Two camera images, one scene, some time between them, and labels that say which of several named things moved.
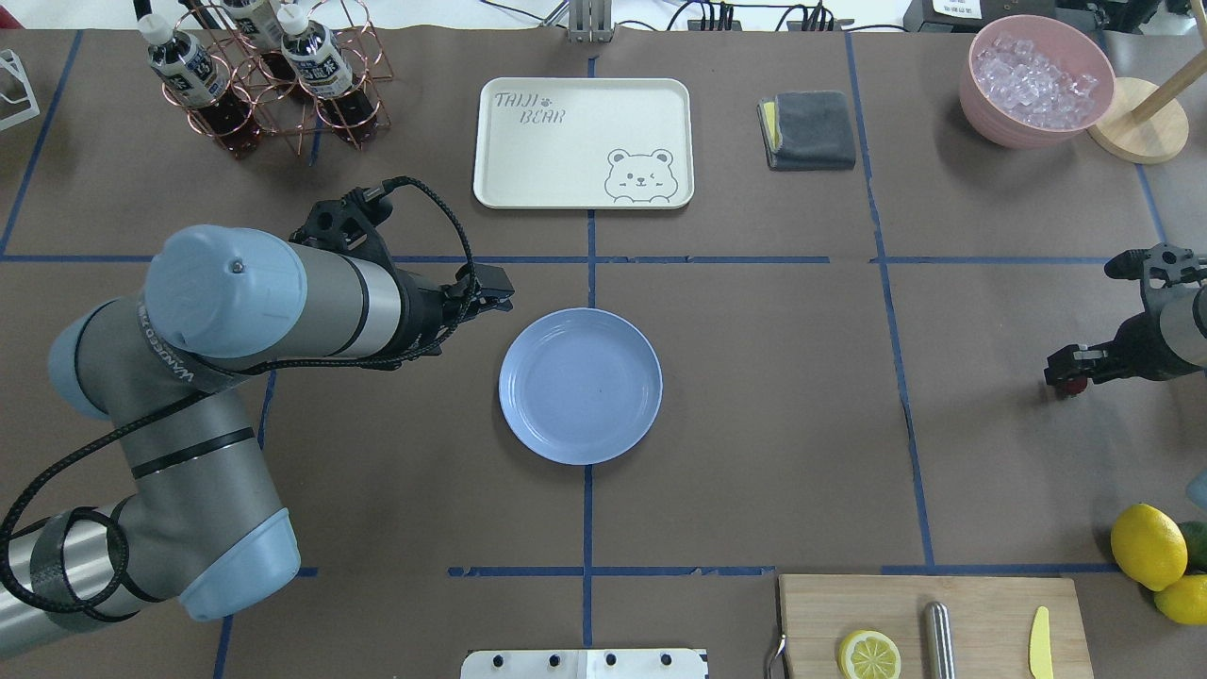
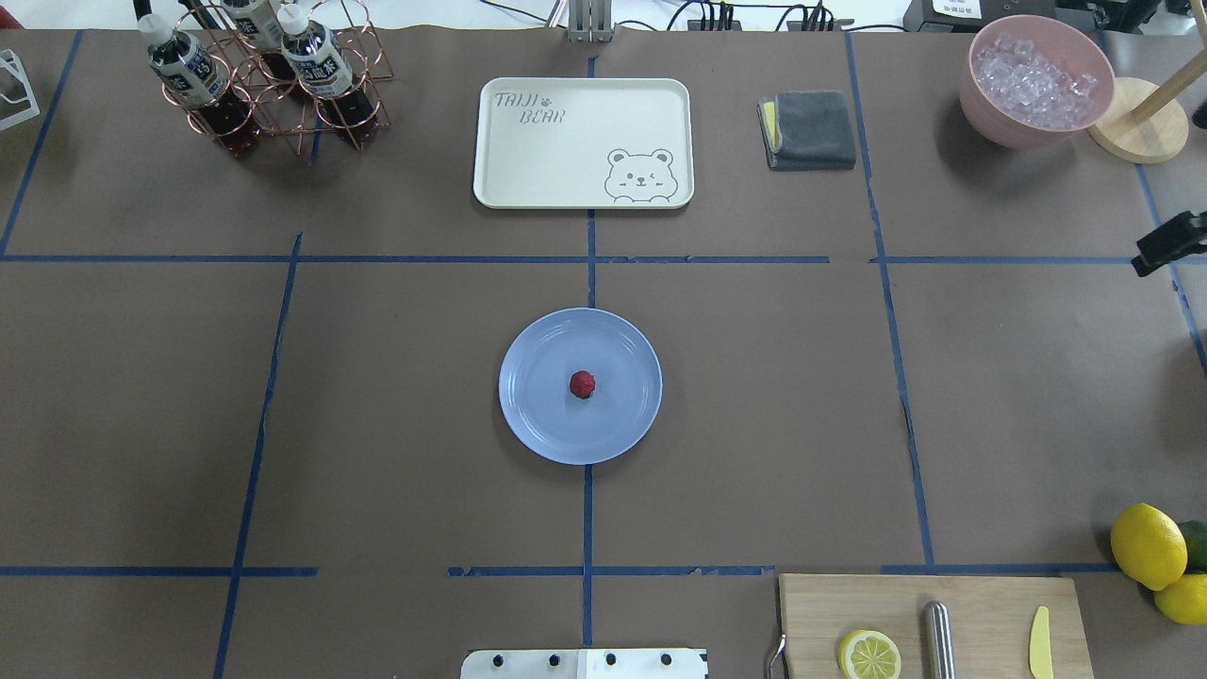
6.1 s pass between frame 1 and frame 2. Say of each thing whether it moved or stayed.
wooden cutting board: stayed
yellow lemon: stayed
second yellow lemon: stayed
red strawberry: moved
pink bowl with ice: stayed
